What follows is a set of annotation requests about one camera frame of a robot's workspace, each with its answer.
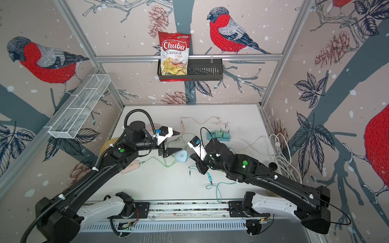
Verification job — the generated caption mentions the light green charging cable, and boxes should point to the light green charging cable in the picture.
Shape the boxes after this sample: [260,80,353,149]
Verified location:
[140,133,198,168]

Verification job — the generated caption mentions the light blue computer mouse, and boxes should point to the light blue computer mouse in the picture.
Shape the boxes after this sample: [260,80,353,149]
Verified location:
[174,150,190,163]

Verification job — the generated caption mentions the teal charging cable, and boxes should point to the teal charging cable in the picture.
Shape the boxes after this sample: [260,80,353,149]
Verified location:
[188,166,238,203]

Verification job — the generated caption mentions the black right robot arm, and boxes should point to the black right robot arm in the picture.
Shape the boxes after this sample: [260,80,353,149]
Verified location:
[188,136,333,234]

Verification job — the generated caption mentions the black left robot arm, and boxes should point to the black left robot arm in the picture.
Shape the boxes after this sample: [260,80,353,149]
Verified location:
[20,109,181,243]

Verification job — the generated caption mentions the silver grey computer mouse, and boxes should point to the silver grey computer mouse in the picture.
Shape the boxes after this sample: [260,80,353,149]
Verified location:
[121,160,141,174]

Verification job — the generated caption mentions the teal power strip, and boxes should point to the teal power strip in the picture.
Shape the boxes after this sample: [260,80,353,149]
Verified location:
[206,130,231,142]

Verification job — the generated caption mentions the yellow bowl with buns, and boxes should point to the yellow bowl with buns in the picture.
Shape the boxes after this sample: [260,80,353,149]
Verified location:
[99,137,119,156]

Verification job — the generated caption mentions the red Chuba cassava chips bag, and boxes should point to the red Chuba cassava chips bag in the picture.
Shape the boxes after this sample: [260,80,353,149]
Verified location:
[159,32,191,75]

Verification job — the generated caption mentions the pink charging cable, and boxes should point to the pink charging cable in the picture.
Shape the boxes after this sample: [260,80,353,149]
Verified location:
[173,116,229,136]

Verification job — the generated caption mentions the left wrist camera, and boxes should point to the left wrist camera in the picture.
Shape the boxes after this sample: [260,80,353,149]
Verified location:
[153,126,173,146]

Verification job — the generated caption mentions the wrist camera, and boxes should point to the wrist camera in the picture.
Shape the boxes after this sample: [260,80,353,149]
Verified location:
[153,126,173,146]
[187,136,207,161]

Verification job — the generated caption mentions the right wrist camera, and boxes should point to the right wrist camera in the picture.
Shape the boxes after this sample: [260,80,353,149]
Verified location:
[187,136,207,161]

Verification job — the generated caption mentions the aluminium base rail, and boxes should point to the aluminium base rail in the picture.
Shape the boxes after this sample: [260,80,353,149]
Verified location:
[77,195,301,237]

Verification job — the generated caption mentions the black wire wall basket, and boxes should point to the black wire wall basket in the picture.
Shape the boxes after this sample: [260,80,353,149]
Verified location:
[157,59,223,82]

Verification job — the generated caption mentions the white coiled power cable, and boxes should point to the white coiled power cable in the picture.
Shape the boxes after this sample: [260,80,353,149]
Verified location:
[230,133,303,183]

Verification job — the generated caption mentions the white wire mesh shelf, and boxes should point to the white wire mesh shelf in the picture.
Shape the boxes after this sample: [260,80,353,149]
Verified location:
[48,74,111,139]

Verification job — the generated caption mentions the horizontal aluminium frame bar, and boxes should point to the horizontal aluminium frame bar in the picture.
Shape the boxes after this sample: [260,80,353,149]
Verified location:
[95,54,284,63]

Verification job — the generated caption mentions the aluminium frame corner post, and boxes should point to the aluminium frame corner post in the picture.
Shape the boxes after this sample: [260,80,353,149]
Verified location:
[54,0,125,109]

